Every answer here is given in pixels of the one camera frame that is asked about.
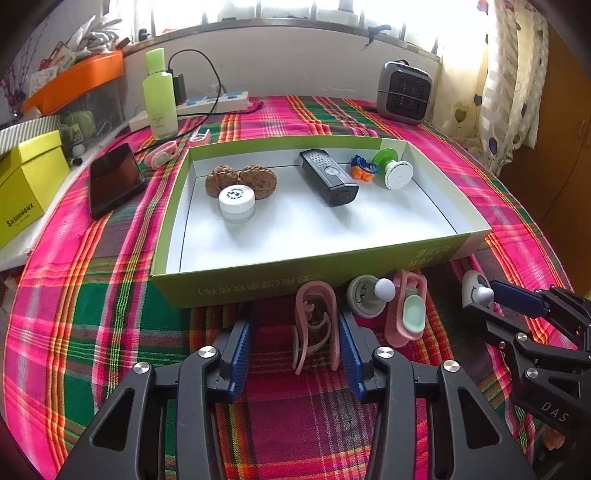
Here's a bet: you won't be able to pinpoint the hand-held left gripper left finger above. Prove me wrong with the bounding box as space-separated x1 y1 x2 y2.
55 302 256 480

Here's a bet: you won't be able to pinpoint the blue and orange ring toy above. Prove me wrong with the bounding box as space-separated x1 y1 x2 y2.
348 154 377 183

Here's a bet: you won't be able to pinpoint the striped flat box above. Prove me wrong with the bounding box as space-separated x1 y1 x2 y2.
0 114 63 153

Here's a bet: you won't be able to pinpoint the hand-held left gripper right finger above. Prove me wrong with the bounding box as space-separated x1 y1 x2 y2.
337 309 539 480

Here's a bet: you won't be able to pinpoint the black handheld device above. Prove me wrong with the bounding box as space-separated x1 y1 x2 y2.
298 149 360 208

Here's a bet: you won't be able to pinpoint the cream heart print curtain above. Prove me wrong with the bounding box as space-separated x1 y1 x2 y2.
475 0 550 176

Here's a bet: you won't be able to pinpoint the green white cardboard box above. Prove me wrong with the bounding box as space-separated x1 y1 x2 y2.
150 135 492 309

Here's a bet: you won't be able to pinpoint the white round jar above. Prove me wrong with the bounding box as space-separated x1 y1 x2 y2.
218 185 256 224

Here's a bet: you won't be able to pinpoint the brown wooden cabinet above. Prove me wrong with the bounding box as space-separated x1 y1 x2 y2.
499 18 591 296

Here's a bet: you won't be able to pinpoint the grey space heater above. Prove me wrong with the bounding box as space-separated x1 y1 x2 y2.
376 60 435 125

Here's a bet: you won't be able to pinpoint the black charger cable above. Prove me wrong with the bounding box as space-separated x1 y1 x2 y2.
167 48 264 134

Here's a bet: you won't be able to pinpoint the yellow cardboard box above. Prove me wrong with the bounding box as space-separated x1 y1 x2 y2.
0 130 71 250

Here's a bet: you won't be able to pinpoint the green white suction knob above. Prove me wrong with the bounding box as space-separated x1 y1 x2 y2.
372 148 414 191

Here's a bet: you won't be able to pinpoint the clear tank with orange lid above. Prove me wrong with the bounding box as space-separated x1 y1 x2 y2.
21 50 127 134

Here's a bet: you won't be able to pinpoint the bundle of paper cards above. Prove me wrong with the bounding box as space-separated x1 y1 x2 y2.
39 41 77 75

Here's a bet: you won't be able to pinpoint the grey white suction hook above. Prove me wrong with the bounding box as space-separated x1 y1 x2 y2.
346 273 397 318

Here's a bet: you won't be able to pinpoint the light green bottle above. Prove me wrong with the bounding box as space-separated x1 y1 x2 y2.
141 47 178 140

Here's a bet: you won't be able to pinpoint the pink toy bathtub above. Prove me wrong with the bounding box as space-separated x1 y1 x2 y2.
384 269 426 348

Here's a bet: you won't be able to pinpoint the brown walnut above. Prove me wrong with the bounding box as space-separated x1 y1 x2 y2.
205 166 241 199
239 165 278 200

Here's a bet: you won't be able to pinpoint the black smartphone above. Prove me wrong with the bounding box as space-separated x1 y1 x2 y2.
88 142 147 220

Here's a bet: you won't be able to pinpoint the red berry branches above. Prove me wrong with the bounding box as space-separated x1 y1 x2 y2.
0 69 28 116

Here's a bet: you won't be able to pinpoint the pink white plastic clip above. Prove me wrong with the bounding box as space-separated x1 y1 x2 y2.
145 141 179 168

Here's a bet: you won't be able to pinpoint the pink green plaid blanket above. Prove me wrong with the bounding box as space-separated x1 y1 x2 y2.
4 95 578 480

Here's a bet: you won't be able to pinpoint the white power strip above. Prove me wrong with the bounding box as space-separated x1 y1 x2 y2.
175 91 250 116

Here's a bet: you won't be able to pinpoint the white gloves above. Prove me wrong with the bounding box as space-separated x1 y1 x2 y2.
69 16 125 58

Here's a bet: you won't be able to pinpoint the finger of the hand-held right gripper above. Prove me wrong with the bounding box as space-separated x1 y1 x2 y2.
463 304 555 365
490 279 591 333

